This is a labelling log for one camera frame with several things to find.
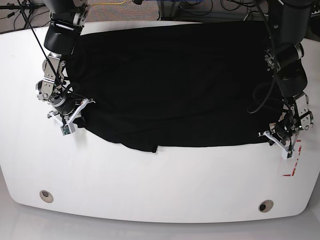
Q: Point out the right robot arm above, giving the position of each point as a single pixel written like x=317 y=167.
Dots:
x=67 y=20

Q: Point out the black T-shirt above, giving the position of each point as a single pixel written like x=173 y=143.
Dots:
x=188 y=85

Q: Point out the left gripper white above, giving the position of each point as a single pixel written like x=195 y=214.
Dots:
x=284 y=137

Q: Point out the red tape rectangle marking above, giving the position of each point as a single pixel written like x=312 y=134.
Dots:
x=289 y=165

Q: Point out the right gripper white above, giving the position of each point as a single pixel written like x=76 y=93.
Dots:
x=68 y=112

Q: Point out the black tripod stand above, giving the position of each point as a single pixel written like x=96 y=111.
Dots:
x=26 y=11

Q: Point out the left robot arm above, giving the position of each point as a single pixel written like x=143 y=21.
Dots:
x=287 y=23

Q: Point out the left table cable grommet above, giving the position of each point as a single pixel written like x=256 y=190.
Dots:
x=46 y=196

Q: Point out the right table cable grommet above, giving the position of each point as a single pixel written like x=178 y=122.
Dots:
x=266 y=206

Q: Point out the table cable grommet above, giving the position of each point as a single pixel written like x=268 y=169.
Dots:
x=266 y=206
x=46 y=196

